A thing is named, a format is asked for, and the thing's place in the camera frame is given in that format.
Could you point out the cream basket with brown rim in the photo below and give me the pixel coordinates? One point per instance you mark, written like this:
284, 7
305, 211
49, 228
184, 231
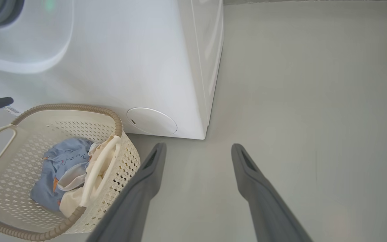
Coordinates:
22, 151

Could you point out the cream and blue print garment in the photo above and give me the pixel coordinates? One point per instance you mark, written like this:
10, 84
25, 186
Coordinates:
70, 205

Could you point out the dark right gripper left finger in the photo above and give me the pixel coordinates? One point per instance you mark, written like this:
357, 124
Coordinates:
136, 201

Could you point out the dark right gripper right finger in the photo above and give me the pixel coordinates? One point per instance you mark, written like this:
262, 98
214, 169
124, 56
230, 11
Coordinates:
264, 208

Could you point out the blue energy label sticker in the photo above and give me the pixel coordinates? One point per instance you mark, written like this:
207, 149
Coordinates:
12, 110

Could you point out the white front-load washing machine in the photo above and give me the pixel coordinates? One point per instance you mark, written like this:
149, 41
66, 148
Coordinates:
129, 67

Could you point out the round white filter cover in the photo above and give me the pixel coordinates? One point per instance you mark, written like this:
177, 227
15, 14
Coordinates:
151, 121

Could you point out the blue cartoon print garment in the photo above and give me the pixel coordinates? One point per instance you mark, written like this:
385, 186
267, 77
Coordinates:
45, 188

